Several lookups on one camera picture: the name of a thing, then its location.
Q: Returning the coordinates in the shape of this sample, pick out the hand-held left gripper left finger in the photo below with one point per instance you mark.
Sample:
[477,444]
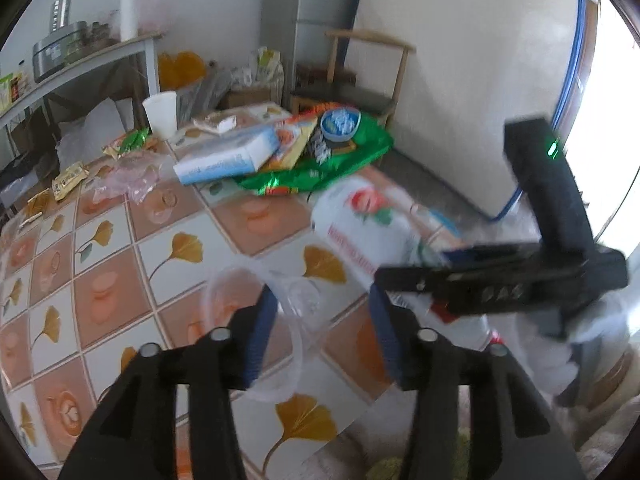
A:
[257,340]

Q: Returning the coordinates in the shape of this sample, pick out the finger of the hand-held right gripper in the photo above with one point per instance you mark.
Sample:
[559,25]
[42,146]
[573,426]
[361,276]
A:
[450,285]
[490,252]

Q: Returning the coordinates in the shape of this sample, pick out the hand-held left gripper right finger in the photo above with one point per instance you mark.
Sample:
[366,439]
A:
[387,345]

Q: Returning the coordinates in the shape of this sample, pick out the clear plastic cup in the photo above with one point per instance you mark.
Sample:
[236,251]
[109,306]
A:
[225,290]

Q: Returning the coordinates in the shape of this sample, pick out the white bottle red cap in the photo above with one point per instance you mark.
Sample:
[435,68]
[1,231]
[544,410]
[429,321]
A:
[360,225]

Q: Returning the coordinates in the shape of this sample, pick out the green snack bag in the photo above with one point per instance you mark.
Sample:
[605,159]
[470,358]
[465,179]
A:
[360,150]

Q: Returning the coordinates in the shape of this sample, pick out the white blue tissue pack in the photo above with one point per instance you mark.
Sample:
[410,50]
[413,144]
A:
[225,157]

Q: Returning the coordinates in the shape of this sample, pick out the orange snack packet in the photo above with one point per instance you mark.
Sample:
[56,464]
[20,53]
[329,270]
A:
[290,140]

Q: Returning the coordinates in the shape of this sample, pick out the leaf print tablecloth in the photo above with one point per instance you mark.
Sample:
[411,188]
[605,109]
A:
[125,270]

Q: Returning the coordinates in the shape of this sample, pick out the white mattress blue edge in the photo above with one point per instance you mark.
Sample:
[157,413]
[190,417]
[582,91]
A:
[450,60]

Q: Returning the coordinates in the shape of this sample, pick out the clear plastic bag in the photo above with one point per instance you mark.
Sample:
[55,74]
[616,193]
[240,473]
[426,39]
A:
[132,177]

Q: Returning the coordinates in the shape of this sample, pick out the wooden chair dark seat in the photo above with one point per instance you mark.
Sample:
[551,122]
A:
[350,95]

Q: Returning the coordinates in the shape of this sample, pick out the bread wrapper packet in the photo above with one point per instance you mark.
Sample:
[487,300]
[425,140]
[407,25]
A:
[215,122]

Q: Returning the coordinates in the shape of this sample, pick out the small green packet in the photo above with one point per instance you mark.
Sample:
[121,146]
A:
[127,142]

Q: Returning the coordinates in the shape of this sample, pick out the brown cardboard box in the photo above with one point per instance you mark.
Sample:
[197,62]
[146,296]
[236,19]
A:
[247,97]

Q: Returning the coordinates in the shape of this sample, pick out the brown wooden stool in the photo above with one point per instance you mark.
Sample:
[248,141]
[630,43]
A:
[325,74]

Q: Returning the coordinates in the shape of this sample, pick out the white paper cup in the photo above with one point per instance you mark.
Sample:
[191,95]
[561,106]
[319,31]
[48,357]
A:
[161,115]

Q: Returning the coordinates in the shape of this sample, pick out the yellow snack packets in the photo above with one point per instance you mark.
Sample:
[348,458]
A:
[70,180]

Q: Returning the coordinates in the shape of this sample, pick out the grey plastic bag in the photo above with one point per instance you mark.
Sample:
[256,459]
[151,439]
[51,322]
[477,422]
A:
[205,90]

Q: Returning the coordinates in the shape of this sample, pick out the brown sauce packet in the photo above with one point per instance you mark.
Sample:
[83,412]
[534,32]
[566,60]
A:
[37,205]

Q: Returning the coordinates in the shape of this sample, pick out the white plastic bag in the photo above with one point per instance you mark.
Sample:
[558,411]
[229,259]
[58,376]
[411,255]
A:
[90,130]

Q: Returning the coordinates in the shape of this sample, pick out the white green bag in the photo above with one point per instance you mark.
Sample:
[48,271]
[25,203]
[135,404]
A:
[270,65]

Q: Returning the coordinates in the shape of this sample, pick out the yellow plastic bag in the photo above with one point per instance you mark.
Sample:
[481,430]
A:
[181,67]

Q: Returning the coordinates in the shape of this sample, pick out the grey refrigerator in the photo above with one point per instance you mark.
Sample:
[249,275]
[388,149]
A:
[300,0]

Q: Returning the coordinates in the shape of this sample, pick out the paper towel roll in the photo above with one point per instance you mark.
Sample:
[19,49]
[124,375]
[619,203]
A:
[128,17]

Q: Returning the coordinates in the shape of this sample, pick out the grey rice cooker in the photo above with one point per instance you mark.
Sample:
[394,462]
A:
[57,52]

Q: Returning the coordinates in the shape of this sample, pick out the green food packet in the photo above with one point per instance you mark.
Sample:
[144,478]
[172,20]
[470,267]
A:
[6,92]

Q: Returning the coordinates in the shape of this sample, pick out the white frame side table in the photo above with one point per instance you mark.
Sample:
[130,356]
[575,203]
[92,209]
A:
[100,52]

